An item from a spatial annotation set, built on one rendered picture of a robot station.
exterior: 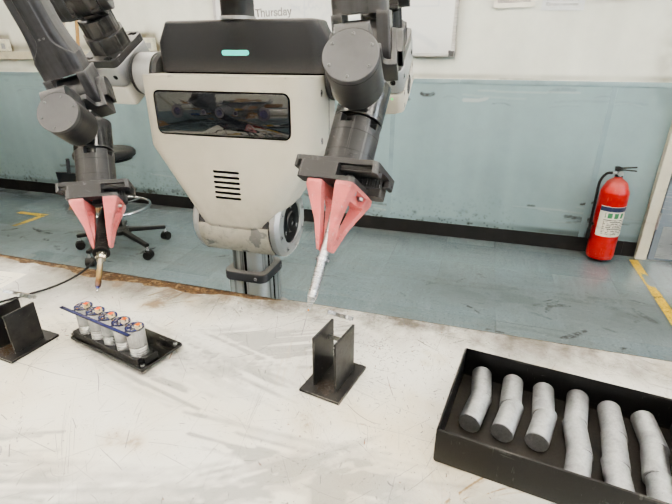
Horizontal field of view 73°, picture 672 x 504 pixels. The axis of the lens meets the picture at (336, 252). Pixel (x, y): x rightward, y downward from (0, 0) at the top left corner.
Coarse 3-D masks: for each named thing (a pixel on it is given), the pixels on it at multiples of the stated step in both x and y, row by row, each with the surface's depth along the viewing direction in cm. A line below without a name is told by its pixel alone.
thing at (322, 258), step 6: (324, 234) 51; (324, 240) 51; (324, 246) 51; (324, 252) 51; (318, 258) 51; (324, 258) 50; (318, 264) 51; (324, 264) 51; (318, 270) 51; (318, 276) 50; (312, 282) 50; (318, 282) 50; (312, 288) 50; (318, 288) 51; (312, 294) 50
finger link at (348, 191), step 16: (304, 160) 51; (320, 160) 50; (304, 176) 51; (320, 176) 50; (336, 176) 49; (336, 192) 49; (352, 192) 49; (336, 208) 49; (352, 208) 53; (368, 208) 54; (336, 224) 50; (352, 224) 53; (336, 240) 51
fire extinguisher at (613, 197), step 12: (624, 168) 253; (612, 180) 256; (624, 180) 255; (600, 192) 262; (612, 192) 255; (624, 192) 253; (600, 204) 262; (612, 204) 256; (624, 204) 256; (600, 216) 263; (612, 216) 259; (600, 228) 264; (612, 228) 261; (588, 240) 274; (600, 240) 266; (612, 240) 264; (588, 252) 274; (600, 252) 268; (612, 252) 268
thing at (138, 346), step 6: (144, 330) 62; (132, 336) 61; (138, 336) 61; (144, 336) 62; (132, 342) 61; (138, 342) 62; (144, 342) 62; (132, 348) 62; (138, 348) 62; (144, 348) 63; (132, 354) 62; (138, 354) 62; (144, 354) 63
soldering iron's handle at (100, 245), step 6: (102, 210) 75; (102, 216) 74; (102, 222) 73; (96, 228) 73; (102, 228) 72; (96, 234) 72; (102, 234) 71; (96, 240) 71; (102, 240) 70; (96, 246) 70; (102, 246) 70; (108, 246) 71; (96, 252) 69; (108, 252) 70
